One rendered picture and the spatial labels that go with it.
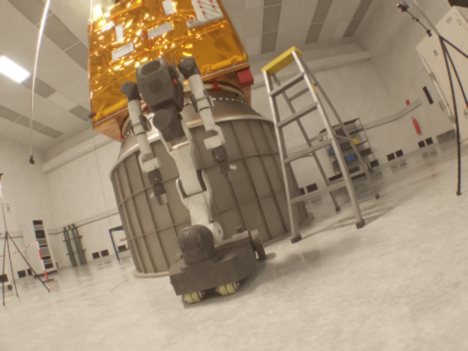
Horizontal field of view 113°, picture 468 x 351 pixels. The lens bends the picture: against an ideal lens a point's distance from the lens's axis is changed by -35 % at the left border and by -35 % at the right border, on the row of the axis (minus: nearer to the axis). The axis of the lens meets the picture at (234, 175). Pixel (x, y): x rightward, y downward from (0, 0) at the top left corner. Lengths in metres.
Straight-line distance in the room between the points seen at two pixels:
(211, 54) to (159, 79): 1.34
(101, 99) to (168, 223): 1.73
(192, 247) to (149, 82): 0.97
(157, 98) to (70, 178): 9.29
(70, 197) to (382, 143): 12.34
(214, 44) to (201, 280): 2.39
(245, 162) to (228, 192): 0.31
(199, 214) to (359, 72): 9.51
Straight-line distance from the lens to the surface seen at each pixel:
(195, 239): 1.05
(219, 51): 2.73
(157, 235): 2.12
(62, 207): 10.78
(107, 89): 3.04
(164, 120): 1.29
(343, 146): 8.06
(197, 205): 1.40
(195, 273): 1.08
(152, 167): 1.50
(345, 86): 9.62
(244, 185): 2.03
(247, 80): 2.58
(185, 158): 1.45
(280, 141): 1.91
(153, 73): 1.49
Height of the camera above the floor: 0.36
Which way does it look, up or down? 8 degrees up
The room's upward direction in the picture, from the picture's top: 18 degrees counter-clockwise
